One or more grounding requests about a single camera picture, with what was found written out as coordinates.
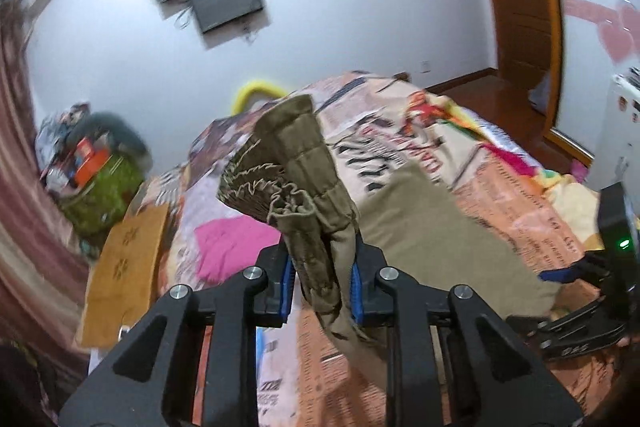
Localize green patterned storage bin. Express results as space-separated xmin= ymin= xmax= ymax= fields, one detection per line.
xmin=60 ymin=152 xmax=146 ymax=235

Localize yellow foam tube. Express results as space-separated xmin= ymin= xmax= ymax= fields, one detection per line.
xmin=231 ymin=79 xmax=291 ymax=115

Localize bamboo lap table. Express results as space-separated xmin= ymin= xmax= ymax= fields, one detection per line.
xmin=75 ymin=205 xmax=171 ymax=349

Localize olive green pants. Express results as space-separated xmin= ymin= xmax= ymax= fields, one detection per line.
xmin=216 ymin=94 xmax=561 ymax=413

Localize pile of clutter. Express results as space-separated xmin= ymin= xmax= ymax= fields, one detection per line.
xmin=35 ymin=102 xmax=116 ymax=192

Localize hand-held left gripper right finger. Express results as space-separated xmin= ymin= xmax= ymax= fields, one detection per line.
xmin=350 ymin=244 xmax=586 ymax=427

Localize small black wall monitor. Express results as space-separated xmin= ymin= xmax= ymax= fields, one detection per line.
xmin=189 ymin=0 xmax=265 ymax=35

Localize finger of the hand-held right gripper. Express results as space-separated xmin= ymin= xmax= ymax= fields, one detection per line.
xmin=505 ymin=297 xmax=632 ymax=360
xmin=539 ymin=257 xmax=608 ymax=284

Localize pink garment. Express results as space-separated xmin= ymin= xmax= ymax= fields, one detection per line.
xmin=194 ymin=217 xmax=283 ymax=283

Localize orange box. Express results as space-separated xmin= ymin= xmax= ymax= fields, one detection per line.
xmin=74 ymin=139 xmax=111 ymax=185

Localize grey curved pillow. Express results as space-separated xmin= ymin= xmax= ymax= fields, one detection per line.
xmin=82 ymin=112 xmax=153 ymax=168

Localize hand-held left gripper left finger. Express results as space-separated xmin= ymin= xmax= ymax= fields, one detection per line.
xmin=59 ymin=244 xmax=296 ymax=427

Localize white bag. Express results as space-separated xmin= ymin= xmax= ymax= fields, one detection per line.
xmin=529 ymin=72 xmax=553 ymax=112

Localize striped reddish curtain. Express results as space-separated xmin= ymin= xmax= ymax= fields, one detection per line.
xmin=0 ymin=0 xmax=96 ymax=373

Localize printed blanket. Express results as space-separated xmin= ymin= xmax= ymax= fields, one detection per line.
xmin=135 ymin=69 xmax=626 ymax=427

